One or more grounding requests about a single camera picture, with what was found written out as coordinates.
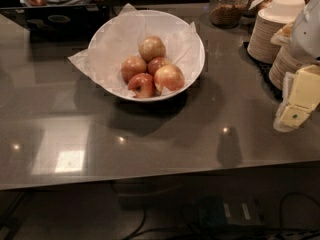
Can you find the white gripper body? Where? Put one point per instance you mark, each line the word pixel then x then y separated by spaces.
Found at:
pixel 307 37

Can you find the small middle apple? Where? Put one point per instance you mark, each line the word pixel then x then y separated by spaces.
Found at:
pixel 156 64

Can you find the front red apple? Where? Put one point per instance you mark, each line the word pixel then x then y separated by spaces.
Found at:
pixel 142 85

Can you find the black tray mat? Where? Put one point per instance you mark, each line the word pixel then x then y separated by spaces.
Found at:
pixel 268 86

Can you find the paper plate stack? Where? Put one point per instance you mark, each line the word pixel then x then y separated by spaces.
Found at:
pixel 260 46
pixel 283 63

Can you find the back paper plate stack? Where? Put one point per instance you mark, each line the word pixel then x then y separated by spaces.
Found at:
pixel 260 46

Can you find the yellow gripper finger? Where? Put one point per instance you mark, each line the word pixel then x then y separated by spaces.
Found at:
pixel 301 96
pixel 282 36

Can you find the white foam bowl stack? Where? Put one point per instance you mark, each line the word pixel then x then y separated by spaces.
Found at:
pixel 282 11

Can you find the black laptop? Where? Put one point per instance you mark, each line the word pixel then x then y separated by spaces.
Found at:
pixel 60 22

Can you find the white paper liner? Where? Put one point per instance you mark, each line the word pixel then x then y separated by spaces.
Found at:
pixel 110 50

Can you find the front paper plate stack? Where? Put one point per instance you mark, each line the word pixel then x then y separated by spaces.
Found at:
pixel 283 63

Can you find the black power box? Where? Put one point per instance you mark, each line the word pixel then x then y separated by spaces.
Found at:
pixel 229 211

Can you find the glass jar with nuts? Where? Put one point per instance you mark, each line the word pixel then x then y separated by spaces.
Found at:
pixel 226 13

